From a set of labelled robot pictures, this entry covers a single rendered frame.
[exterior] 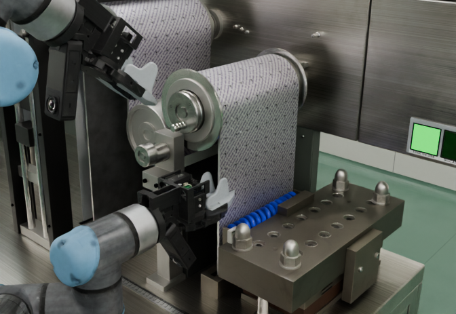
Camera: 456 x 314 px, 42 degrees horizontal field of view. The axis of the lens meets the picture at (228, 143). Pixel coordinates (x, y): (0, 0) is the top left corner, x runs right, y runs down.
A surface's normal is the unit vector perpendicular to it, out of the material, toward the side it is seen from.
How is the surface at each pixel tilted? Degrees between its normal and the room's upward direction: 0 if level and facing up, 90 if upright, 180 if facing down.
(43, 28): 124
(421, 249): 0
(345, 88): 90
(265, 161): 90
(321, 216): 0
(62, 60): 79
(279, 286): 90
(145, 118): 90
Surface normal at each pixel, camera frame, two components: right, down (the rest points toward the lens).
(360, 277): 0.76, 0.24
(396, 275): 0.02, -0.94
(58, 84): -0.68, 0.06
